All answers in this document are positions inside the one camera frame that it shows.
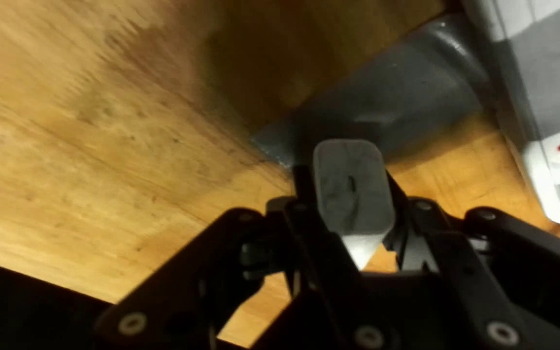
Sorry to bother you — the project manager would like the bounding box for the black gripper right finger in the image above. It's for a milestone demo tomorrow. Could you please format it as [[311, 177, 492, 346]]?
[[381, 169, 560, 350]]

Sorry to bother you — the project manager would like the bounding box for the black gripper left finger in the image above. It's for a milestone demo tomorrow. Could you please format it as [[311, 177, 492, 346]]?
[[93, 163, 392, 350]]

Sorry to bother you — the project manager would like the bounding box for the white charger head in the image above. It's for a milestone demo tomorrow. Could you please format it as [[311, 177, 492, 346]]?
[[311, 136, 398, 272]]

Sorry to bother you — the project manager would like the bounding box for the grey duct tape strip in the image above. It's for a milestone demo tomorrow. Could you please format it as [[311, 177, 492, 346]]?
[[248, 0, 560, 169]]

